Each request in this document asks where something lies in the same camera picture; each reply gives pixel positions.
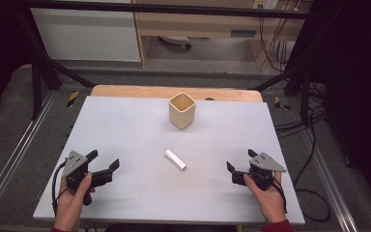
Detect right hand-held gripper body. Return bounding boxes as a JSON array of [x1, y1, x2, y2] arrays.
[[248, 152, 288, 191]]

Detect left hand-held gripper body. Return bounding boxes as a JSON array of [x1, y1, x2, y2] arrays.
[[61, 150, 95, 207]]

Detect person's right hand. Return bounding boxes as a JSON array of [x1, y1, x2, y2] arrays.
[[243, 171, 288, 225]]

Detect person's left hand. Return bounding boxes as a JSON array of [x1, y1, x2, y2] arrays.
[[53, 171, 97, 232]]

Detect yellow black tape marker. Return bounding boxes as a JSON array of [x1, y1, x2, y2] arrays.
[[66, 90, 80, 109], [273, 96, 292, 112]]

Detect person's right red sleeve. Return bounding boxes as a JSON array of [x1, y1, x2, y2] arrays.
[[259, 218, 295, 232]]

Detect white cylindrical tube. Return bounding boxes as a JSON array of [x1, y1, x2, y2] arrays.
[[164, 148, 187, 172]]

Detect light wooden table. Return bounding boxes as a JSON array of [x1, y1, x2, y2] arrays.
[[90, 84, 264, 103]]

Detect person's dark clothing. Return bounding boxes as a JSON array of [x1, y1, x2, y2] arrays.
[[103, 222, 240, 232]]

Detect beige square cup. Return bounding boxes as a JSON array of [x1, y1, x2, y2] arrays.
[[168, 92, 197, 131]]

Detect black metal stand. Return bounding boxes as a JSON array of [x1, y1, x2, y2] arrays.
[[13, 9, 97, 121], [251, 59, 314, 128]]

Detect white cabinet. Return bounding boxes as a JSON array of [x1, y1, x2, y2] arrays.
[[29, 0, 142, 63]]

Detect white chair base with caster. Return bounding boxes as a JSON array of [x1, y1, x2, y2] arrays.
[[157, 35, 193, 51]]

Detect light wooden desk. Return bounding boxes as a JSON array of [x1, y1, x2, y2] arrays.
[[131, 0, 313, 69]]

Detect white power strip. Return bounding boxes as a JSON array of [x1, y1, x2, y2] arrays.
[[251, 0, 280, 11]]

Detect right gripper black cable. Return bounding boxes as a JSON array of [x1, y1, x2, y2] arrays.
[[271, 175, 289, 215]]

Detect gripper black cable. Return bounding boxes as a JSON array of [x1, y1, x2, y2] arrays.
[[271, 175, 289, 215], [50, 159, 71, 218]]

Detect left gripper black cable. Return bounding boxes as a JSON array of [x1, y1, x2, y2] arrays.
[[50, 159, 71, 218]]

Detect black floor cable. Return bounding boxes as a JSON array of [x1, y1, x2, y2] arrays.
[[274, 81, 332, 224]]

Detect aluminium floor rail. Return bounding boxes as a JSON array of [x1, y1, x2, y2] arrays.
[[0, 91, 58, 223], [301, 128, 359, 232]]

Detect hanging cable bundle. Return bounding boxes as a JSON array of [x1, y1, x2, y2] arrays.
[[258, 0, 303, 73]]

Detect black metal frame bar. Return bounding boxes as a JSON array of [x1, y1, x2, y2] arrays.
[[18, 0, 324, 20]]

